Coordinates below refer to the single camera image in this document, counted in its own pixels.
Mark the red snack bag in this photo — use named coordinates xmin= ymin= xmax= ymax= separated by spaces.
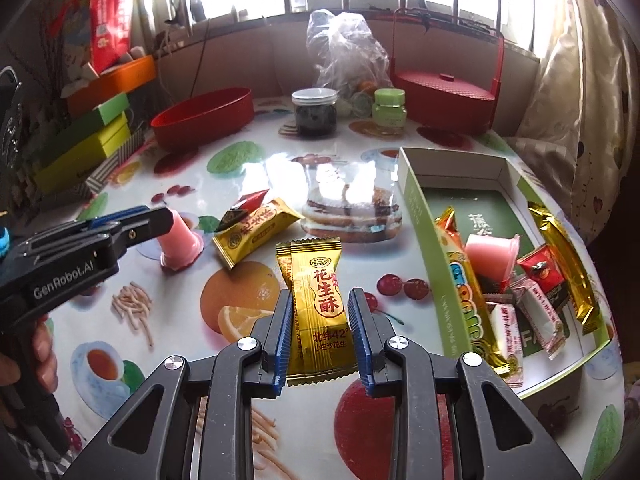
xmin=89 ymin=0 xmax=141 ymax=75

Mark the red bowl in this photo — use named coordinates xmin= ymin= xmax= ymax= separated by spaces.
xmin=150 ymin=86 xmax=254 ymax=153

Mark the printed food tablecloth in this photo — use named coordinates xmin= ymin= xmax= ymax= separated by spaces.
xmin=30 ymin=95 xmax=628 ymax=480

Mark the red basket with handle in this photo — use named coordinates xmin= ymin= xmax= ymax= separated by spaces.
xmin=390 ymin=7 xmax=502 ymax=136

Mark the clear plastic bag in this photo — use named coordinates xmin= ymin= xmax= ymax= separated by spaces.
xmin=306 ymin=9 xmax=396 ymax=116

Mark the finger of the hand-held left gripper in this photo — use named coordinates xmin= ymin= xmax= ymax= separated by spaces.
xmin=75 ymin=205 xmax=152 ymax=233
xmin=102 ymin=206 xmax=174 ymax=251

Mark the long gold snack bar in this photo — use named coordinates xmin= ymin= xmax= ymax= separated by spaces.
xmin=434 ymin=207 xmax=526 ymax=386

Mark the pink jelly cup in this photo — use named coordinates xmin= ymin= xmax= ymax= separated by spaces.
xmin=159 ymin=209 xmax=205 ymax=267
xmin=464 ymin=234 xmax=521 ymax=291

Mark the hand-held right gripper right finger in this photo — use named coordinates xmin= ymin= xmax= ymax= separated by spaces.
xmin=347 ymin=287 xmax=583 ymax=480

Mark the green cardboard box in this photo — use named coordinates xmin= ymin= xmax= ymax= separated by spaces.
xmin=397 ymin=146 xmax=616 ymax=401

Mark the dark jar with white lid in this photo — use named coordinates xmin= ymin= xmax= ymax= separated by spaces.
xmin=291 ymin=88 xmax=340 ymax=139

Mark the white pink candy packet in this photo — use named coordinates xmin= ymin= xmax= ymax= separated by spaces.
xmin=510 ymin=276 xmax=566 ymax=361
xmin=484 ymin=300 xmax=525 ymax=386

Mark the yellow-green box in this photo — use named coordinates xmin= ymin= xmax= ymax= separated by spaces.
xmin=32 ymin=112 xmax=133 ymax=195

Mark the gold snack packet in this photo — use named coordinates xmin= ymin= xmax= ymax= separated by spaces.
xmin=212 ymin=197 xmax=305 ymax=272
xmin=527 ymin=201 xmax=601 ymax=336
xmin=276 ymin=239 xmax=348 ymax=386

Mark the green jar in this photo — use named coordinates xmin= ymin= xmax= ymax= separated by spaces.
xmin=371 ymin=88 xmax=407 ymax=128

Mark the striped box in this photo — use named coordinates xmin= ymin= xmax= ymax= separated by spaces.
xmin=85 ymin=127 xmax=146 ymax=196

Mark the person's left hand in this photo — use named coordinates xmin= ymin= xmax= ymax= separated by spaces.
xmin=31 ymin=314 xmax=57 ymax=393

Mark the orange box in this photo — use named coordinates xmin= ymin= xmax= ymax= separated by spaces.
xmin=67 ymin=55 xmax=158 ymax=116

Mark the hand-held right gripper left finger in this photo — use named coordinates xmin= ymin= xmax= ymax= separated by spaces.
xmin=62 ymin=289 xmax=296 ymax=480

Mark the red triangular snack packet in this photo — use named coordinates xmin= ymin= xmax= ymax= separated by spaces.
xmin=215 ymin=189 xmax=271 ymax=233

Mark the cream patterned curtain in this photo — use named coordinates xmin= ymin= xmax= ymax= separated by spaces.
xmin=515 ymin=0 xmax=640 ymax=246

